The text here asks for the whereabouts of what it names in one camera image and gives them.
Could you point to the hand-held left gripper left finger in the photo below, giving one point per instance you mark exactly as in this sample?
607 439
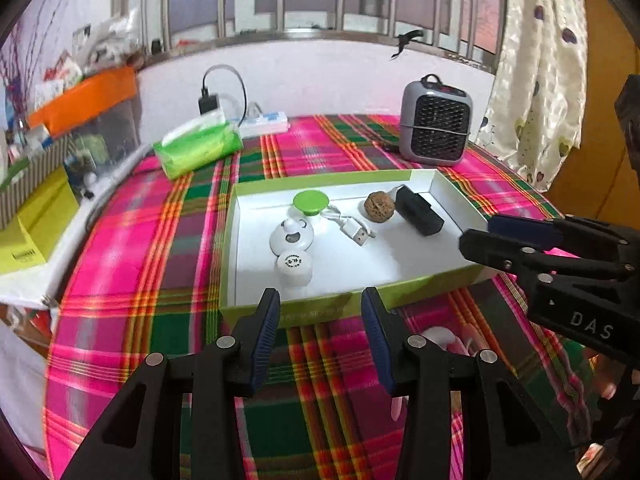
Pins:
262 340

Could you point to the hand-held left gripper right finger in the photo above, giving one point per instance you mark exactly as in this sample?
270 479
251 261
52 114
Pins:
377 340

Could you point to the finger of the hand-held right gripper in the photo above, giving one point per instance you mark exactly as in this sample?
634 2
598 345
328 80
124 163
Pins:
495 252
520 230

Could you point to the green cardboard box tray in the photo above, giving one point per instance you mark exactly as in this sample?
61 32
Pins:
380 265

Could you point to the small white jar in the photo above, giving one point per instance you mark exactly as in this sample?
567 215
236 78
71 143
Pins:
295 267

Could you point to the black power bank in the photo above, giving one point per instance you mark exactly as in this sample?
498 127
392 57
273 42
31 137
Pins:
417 210

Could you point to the white oval night light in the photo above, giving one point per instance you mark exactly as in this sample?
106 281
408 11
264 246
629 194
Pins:
290 240

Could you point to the brown walnut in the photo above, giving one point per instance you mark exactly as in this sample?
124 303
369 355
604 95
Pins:
379 205

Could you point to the green and white mushroom knob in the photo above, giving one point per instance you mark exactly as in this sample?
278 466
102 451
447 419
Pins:
310 201

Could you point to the person's right hand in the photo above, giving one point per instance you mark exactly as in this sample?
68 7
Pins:
607 387

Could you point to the wooden wardrobe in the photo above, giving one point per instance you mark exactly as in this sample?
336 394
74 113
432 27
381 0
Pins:
600 160

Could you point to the pink green plaid tablecloth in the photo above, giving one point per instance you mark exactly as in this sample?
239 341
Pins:
150 285

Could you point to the grey space heater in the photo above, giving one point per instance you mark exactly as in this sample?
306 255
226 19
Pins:
435 125

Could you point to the cream patterned curtain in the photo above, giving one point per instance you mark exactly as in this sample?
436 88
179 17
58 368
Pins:
540 85

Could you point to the green tissue pack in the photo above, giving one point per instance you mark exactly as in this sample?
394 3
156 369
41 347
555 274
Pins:
200 147

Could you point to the white power strip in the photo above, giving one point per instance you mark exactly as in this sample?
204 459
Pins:
265 122

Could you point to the white side table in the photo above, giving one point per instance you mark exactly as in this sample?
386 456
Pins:
30 285

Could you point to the yellow cardboard box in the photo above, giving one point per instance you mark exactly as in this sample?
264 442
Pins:
35 225

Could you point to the striped cardboard box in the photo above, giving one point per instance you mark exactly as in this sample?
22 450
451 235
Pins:
35 180

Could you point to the metal window railing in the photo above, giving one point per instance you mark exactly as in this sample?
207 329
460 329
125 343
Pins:
300 35

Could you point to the clear bin with orange lid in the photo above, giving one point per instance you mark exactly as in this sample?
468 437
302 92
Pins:
85 95

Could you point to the pile of papers and packets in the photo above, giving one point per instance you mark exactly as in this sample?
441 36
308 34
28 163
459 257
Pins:
100 40

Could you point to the purple flower branches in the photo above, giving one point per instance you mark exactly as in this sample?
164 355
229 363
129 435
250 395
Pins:
15 75

